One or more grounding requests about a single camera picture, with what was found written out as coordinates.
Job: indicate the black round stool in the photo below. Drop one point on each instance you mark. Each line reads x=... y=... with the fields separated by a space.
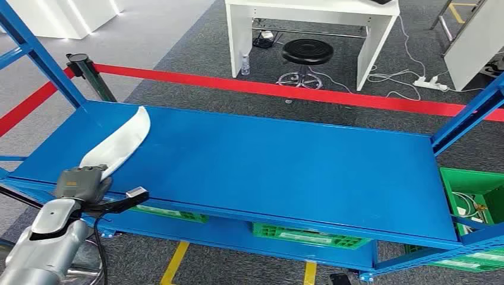
x=307 y=51

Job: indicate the white desk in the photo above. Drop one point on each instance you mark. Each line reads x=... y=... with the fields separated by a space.
x=315 y=8

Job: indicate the dark belt stanchion post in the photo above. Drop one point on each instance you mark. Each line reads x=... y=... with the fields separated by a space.
x=94 y=82

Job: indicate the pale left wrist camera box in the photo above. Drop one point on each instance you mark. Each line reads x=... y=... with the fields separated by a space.
x=137 y=192

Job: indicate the long red barrier belt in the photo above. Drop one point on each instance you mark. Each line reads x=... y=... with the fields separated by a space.
x=275 y=88

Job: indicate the black stanchion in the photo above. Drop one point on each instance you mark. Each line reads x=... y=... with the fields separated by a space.
x=19 y=196

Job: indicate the open green plastic crate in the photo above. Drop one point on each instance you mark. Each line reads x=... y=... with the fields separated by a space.
x=472 y=181

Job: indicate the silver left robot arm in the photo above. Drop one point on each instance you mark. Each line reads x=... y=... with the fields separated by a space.
x=51 y=244

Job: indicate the clear water bottle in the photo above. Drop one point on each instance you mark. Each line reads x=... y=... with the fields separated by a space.
x=245 y=67

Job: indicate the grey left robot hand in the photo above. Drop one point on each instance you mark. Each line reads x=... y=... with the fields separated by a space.
x=78 y=185

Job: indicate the white power strip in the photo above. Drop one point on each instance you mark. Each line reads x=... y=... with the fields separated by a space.
x=427 y=83

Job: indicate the white display plinth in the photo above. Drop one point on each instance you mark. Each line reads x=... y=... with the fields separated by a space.
x=51 y=19

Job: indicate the short red barrier belt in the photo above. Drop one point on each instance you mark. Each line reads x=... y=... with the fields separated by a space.
x=27 y=106

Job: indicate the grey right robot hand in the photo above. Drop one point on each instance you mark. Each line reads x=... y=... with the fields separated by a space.
x=339 y=280

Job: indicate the white curved plastic part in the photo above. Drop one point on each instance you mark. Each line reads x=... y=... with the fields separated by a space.
x=122 y=141

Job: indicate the blue metal shelf rack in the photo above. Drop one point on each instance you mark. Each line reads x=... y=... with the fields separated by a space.
x=275 y=165

